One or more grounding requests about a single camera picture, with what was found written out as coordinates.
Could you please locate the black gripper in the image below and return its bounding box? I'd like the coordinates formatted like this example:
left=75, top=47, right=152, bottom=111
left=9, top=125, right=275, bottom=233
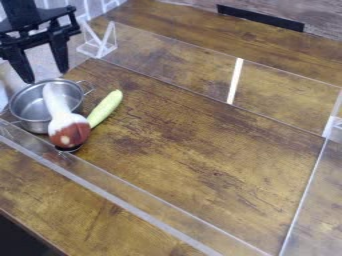
left=0, top=0, right=80, bottom=84

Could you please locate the red white plush mushroom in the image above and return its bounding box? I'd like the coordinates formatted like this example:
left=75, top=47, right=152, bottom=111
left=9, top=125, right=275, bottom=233
left=43, top=83, right=91, bottom=149

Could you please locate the silver metal pot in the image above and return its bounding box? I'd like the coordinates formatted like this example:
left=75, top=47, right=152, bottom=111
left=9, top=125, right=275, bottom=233
left=9, top=78, right=95, bottom=134

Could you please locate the clear acrylic triangle stand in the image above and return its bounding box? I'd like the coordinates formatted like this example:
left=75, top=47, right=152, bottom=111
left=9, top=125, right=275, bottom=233
left=76, top=22, right=117, bottom=59

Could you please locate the clear acrylic front barrier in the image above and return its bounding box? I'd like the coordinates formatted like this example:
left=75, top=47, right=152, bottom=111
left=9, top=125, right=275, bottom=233
left=0, top=118, right=271, bottom=256

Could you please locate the black strip on table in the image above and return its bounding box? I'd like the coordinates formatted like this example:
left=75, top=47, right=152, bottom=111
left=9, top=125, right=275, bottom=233
left=216, top=4, right=304, bottom=32

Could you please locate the spoon with green handle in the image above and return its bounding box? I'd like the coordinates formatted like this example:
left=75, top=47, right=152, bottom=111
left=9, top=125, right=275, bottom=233
left=51, top=89, right=123, bottom=151

